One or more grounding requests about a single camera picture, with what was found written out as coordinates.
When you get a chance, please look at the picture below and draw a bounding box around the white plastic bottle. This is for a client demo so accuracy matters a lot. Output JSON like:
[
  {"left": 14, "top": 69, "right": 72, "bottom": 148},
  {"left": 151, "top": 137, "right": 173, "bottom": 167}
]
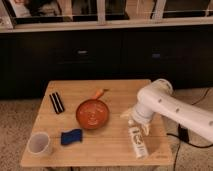
[{"left": 128, "top": 120, "right": 148, "bottom": 158}]

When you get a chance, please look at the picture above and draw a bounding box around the white cup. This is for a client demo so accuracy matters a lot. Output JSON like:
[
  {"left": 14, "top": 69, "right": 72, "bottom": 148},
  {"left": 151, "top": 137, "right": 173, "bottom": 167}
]
[{"left": 27, "top": 132, "right": 53, "bottom": 157}]

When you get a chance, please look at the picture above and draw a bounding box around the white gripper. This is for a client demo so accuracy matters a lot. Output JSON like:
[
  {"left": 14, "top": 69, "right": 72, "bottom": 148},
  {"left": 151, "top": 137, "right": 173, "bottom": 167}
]
[{"left": 120, "top": 103, "right": 154, "bottom": 136}]

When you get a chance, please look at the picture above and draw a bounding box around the black power adapter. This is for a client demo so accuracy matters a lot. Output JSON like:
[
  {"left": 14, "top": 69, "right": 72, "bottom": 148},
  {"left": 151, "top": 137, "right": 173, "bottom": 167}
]
[{"left": 178, "top": 125, "right": 189, "bottom": 142}]

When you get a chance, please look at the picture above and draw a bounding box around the dark cabinet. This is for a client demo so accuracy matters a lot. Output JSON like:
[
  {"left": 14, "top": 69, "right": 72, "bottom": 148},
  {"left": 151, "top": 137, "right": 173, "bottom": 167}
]
[{"left": 0, "top": 26, "right": 213, "bottom": 99}]

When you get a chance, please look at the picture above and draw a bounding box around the blue sponge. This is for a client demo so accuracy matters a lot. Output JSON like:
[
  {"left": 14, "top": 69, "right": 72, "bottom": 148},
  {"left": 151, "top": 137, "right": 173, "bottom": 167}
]
[{"left": 61, "top": 129, "right": 83, "bottom": 145}]

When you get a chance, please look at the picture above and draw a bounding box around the black striped rectangular block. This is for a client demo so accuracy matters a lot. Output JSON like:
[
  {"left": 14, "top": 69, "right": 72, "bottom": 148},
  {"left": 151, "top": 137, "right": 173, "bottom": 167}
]
[{"left": 49, "top": 92, "right": 65, "bottom": 114}]

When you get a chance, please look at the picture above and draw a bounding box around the wooden table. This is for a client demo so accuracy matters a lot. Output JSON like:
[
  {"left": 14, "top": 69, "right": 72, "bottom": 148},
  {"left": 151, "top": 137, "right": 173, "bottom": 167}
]
[{"left": 21, "top": 79, "right": 173, "bottom": 167}]

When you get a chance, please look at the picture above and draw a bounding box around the black power cable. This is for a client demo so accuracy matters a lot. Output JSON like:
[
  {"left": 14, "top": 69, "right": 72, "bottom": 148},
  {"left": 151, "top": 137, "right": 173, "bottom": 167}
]
[{"left": 166, "top": 88, "right": 213, "bottom": 171}]

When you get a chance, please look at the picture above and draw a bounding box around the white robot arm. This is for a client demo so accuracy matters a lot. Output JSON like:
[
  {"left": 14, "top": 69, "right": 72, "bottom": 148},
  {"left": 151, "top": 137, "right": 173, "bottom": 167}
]
[{"left": 120, "top": 79, "right": 213, "bottom": 143}]

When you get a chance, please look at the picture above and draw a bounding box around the orange ceramic bowl with handle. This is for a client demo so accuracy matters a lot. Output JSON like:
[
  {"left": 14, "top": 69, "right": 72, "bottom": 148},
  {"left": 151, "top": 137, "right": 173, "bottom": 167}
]
[{"left": 76, "top": 89, "right": 110, "bottom": 130}]

